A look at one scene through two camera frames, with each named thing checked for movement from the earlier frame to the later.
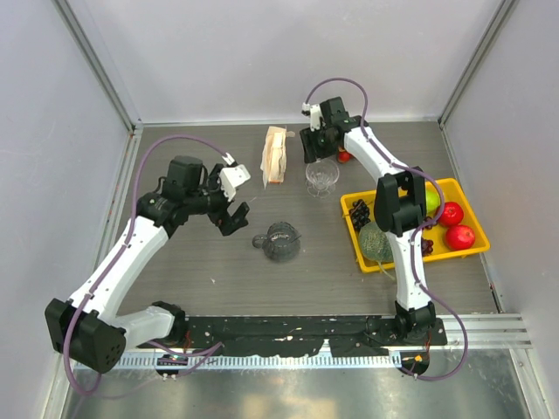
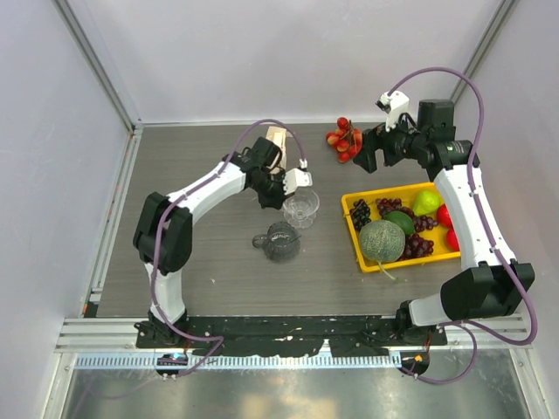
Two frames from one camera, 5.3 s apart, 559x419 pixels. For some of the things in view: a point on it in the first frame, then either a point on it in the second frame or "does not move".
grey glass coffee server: (280, 243) does not move
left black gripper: (227, 223) → (277, 200)
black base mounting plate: (250, 335) does not move
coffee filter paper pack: (274, 156) does not move
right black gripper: (308, 145) → (375, 137)
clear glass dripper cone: (321, 176) → (300, 209)
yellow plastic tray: (448, 192) does not move
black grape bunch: (360, 214) does not move
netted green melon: (374, 243) does not move
